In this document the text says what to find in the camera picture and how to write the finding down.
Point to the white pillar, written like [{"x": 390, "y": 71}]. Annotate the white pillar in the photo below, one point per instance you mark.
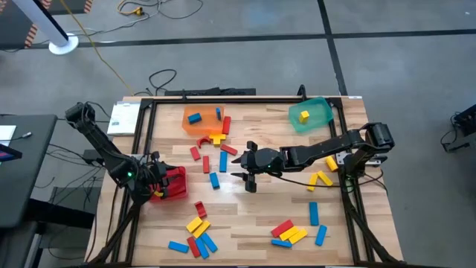
[{"x": 63, "y": 44}]

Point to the blue rectangular block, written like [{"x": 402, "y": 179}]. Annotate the blue rectangular block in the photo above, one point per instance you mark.
[
  {"x": 218, "y": 113},
  {"x": 178, "y": 246},
  {"x": 223, "y": 161},
  {"x": 214, "y": 180},
  {"x": 321, "y": 235},
  {"x": 209, "y": 242},
  {"x": 314, "y": 213},
  {"x": 202, "y": 248},
  {"x": 194, "y": 118},
  {"x": 281, "y": 243}
]

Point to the black desk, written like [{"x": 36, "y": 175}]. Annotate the black desk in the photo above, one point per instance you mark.
[{"x": 29, "y": 178}]

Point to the yellow rectangular block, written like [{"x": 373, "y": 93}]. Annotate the yellow rectangular block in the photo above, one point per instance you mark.
[
  {"x": 194, "y": 224},
  {"x": 312, "y": 182},
  {"x": 324, "y": 178},
  {"x": 202, "y": 230},
  {"x": 217, "y": 136},
  {"x": 298, "y": 236},
  {"x": 289, "y": 233},
  {"x": 331, "y": 164}
]

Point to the dark tablet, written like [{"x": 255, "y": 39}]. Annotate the dark tablet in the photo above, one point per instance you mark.
[{"x": 8, "y": 153}]

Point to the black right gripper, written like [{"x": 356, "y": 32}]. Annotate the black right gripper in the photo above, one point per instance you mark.
[{"x": 264, "y": 160}]

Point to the green plastic bin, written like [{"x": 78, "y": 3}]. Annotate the green plastic bin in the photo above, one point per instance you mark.
[{"x": 318, "y": 111}]

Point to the black power brick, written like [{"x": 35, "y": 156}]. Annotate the black power brick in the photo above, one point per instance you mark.
[{"x": 91, "y": 157}]

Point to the white paper booklet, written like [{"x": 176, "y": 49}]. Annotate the white paper booklet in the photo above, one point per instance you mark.
[{"x": 123, "y": 119}]

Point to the black hazard-striped platform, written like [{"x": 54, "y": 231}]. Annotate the black hazard-striped platform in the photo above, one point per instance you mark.
[
  {"x": 11, "y": 26},
  {"x": 70, "y": 5}
]

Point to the orange plastic bin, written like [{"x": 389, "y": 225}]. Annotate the orange plastic bin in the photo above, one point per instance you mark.
[{"x": 206, "y": 124}]

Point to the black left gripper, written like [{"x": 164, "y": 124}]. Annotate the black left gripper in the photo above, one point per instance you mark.
[{"x": 156, "y": 175}]

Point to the small yellow block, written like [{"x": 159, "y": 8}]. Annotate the small yellow block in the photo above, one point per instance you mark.
[{"x": 217, "y": 142}]

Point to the black power strip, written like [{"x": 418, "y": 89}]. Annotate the black power strip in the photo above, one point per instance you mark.
[{"x": 208, "y": 91}]

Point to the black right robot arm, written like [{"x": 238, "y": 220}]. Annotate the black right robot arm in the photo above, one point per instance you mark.
[{"x": 323, "y": 148}]

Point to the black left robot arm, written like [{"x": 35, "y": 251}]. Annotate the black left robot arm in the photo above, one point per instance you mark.
[{"x": 98, "y": 139}]

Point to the red plastic bin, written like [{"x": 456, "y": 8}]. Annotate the red plastic bin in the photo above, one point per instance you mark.
[{"x": 180, "y": 190}]

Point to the black floor device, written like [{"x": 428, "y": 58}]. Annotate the black floor device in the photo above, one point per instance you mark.
[{"x": 468, "y": 121}]

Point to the white paper sheet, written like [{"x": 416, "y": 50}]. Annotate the white paper sheet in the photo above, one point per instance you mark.
[{"x": 6, "y": 134}]

